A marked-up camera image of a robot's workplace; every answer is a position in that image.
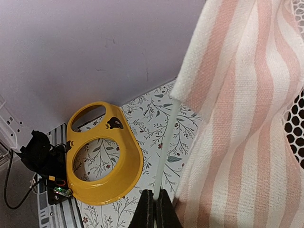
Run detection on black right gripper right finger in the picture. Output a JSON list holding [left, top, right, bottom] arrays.
[[156, 189, 183, 228]]

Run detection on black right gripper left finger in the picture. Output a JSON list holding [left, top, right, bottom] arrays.
[[128, 190, 154, 228]]

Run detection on white tent pole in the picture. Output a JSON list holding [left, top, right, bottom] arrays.
[[153, 99, 181, 201]]

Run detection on pink striped pet tent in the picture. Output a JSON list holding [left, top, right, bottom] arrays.
[[171, 0, 304, 228]]

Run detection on yellow double bowl holder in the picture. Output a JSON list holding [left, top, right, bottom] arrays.
[[66, 101, 143, 206]]

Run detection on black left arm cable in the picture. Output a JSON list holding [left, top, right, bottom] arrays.
[[4, 154, 38, 210]]

